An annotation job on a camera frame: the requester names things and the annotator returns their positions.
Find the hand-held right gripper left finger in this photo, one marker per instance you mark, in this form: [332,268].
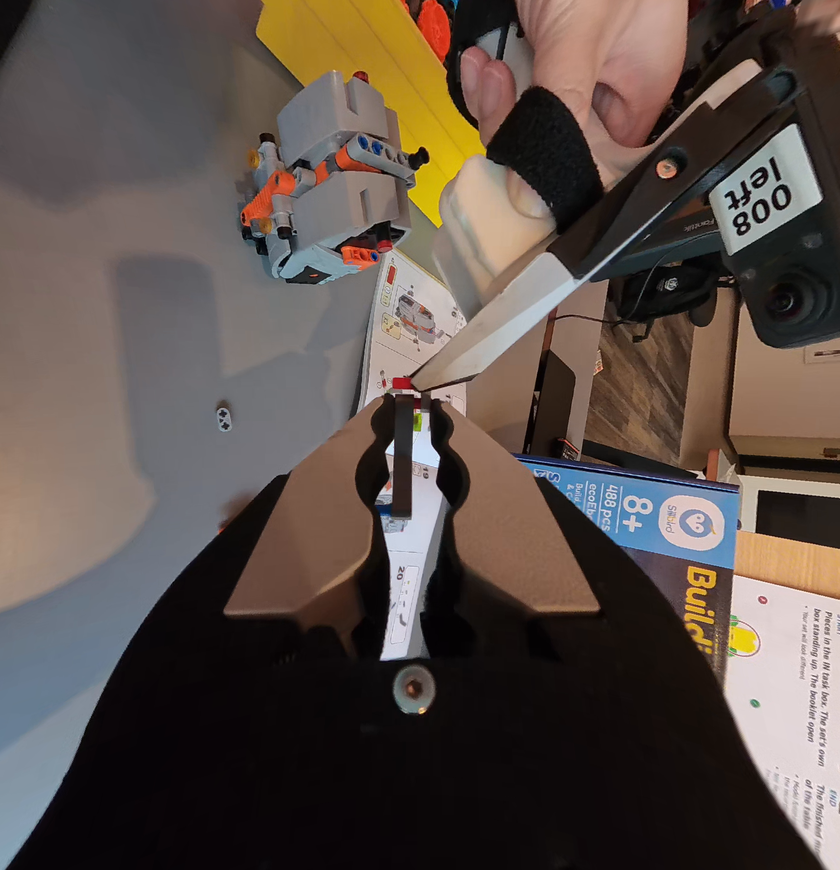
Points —
[311,544]

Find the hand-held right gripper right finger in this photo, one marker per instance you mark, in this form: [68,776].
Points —
[515,537]

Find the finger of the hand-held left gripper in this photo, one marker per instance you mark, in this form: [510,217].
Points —
[515,312]

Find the black toy beam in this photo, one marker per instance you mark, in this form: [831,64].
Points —
[403,462]

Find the white printed task sheet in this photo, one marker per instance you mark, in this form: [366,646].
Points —
[787,680]

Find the grey desk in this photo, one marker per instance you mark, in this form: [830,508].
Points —
[121,272]

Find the person's left hand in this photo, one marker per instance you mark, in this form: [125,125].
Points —
[597,41]

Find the white instruction manual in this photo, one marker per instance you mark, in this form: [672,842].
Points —
[413,319]

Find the blue building kit box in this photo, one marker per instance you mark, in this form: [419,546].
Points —
[664,523]

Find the small grey toy connector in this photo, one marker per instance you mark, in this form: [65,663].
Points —
[223,419]

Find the grey orange toy vehicle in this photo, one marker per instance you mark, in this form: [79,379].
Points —
[338,204]

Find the light wooden board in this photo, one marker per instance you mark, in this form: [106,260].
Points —
[800,564]

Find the yellow plastic bin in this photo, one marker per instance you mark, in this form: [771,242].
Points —
[365,61]

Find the black screen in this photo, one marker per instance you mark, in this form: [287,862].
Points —
[807,516]

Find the orange toy gear wheel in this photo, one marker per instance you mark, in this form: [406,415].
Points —
[433,24]

